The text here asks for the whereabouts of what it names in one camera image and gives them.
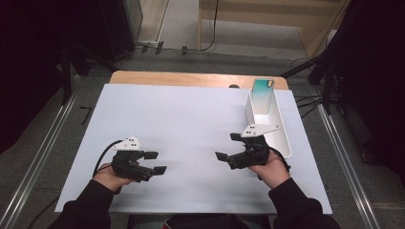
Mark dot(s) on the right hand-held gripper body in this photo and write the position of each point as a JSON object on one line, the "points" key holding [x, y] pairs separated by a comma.
{"points": [[254, 157]]}

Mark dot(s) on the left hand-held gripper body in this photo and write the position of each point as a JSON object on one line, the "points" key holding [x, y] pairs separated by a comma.
{"points": [[127, 168]]}

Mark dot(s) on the white plastic bin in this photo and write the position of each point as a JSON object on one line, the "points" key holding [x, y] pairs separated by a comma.
{"points": [[280, 140]]}

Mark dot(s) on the iridescent phone case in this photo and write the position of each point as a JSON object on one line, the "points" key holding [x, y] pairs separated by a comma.
{"points": [[262, 95]]}

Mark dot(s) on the person's left hand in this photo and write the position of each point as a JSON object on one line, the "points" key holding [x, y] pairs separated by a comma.
{"points": [[106, 178]]}

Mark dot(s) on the person's right hand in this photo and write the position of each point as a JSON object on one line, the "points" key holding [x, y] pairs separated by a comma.
{"points": [[273, 173]]}

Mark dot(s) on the dark round table knob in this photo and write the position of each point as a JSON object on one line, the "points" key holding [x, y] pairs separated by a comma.
{"points": [[234, 86]]}

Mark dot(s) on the white table cover board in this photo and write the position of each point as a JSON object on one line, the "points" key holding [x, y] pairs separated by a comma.
{"points": [[184, 114]]}

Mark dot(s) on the wooden table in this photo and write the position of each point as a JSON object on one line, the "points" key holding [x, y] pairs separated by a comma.
{"points": [[191, 79]]}

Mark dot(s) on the black metal stand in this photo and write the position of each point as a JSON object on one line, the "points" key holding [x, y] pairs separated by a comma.
{"points": [[328, 86], [66, 76]]}

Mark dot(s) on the black cabinet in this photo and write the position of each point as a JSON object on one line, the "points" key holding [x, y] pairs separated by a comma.
{"points": [[117, 28]]}

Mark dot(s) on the dark curtain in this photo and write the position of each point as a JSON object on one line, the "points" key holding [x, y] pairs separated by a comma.
{"points": [[28, 63], [375, 79]]}

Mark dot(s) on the metal floor rail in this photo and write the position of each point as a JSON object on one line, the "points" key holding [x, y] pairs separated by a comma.
{"points": [[347, 165], [35, 165]]}

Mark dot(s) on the light wooden shelf frame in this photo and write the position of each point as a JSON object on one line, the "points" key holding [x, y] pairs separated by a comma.
{"points": [[254, 12]]}

